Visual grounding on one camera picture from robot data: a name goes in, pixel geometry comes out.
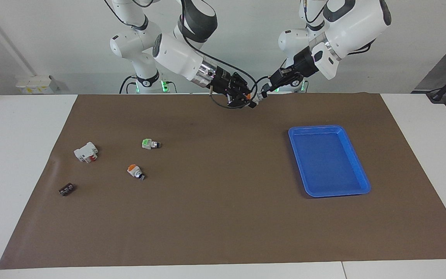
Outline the black base cable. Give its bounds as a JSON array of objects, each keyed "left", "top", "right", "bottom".
[
  {"left": 256, "top": 58, "right": 287, "bottom": 93},
  {"left": 119, "top": 75, "right": 134, "bottom": 94}
]

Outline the black left base cable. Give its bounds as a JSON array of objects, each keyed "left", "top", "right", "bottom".
[{"left": 256, "top": 58, "right": 287, "bottom": 93}]

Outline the black right base cable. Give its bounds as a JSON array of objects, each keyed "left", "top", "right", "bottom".
[{"left": 119, "top": 75, "right": 134, "bottom": 94}]

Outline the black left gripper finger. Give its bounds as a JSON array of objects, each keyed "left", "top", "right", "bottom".
[
  {"left": 266, "top": 83, "right": 290, "bottom": 94},
  {"left": 262, "top": 79, "right": 281, "bottom": 93}
]

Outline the orange rotary selector switch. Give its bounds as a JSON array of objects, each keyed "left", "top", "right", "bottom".
[
  {"left": 245, "top": 91, "right": 269, "bottom": 108},
  {"left": 127, "top": 164, "right": 146, "bottom": 181}
]

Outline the white box with yellow labels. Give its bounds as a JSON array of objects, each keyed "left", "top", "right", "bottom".
[{"left": 16, "top": 75, "right": 59, "bottom": 94}]

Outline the white circuit breaker red lever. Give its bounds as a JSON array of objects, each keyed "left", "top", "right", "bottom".
[{"left": 74, "top": 142, "right": 99, "bottom": 164}]

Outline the blue plastic tray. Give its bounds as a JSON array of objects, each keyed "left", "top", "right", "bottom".
[{"left": 288, "top": 125, "right": 371, "bottom": 198}]

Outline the brown table mat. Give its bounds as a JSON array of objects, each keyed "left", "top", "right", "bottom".
[{"left": 0, "top": 93, "right": 446, "bottom": 270}]

